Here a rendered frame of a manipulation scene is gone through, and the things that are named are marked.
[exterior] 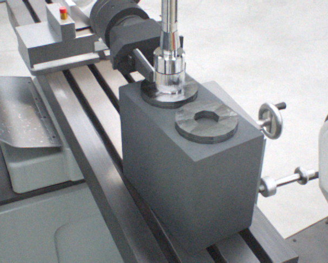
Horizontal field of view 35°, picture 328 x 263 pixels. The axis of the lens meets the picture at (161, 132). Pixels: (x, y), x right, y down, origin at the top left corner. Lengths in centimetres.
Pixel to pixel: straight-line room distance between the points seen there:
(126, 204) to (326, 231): 64
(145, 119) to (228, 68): 242
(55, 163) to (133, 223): 39
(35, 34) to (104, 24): 43
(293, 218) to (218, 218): 146
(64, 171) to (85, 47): 30
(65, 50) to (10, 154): 28
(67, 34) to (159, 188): 55
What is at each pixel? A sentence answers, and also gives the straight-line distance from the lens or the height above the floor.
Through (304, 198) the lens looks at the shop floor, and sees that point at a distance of 235.
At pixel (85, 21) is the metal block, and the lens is 130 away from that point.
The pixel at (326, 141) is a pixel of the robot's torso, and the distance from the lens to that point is 98.
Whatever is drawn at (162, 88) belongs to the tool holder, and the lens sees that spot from 79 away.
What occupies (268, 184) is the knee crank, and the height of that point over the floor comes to 55.
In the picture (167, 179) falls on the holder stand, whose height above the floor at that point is 105.
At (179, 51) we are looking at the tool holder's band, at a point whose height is 120.
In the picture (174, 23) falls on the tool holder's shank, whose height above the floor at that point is 125.
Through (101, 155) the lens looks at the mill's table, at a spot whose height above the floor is 94.
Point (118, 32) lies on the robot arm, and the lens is 86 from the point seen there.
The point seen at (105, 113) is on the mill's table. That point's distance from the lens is 111.
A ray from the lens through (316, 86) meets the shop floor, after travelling 312.
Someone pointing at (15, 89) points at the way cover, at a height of 88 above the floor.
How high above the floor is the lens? 157
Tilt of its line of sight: 37 degrees down
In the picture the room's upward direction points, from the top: straight up
